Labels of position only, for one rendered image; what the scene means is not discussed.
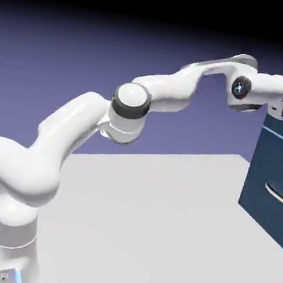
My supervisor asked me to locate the dark blue cabinet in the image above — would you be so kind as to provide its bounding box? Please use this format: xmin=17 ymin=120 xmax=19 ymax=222
xmin=230 ymin=22 xmax=283 ymax=254

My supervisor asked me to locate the curved silver handle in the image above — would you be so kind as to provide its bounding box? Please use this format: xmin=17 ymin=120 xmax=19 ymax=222
xmin=261 ymin=179 xmax=283 ymax=207

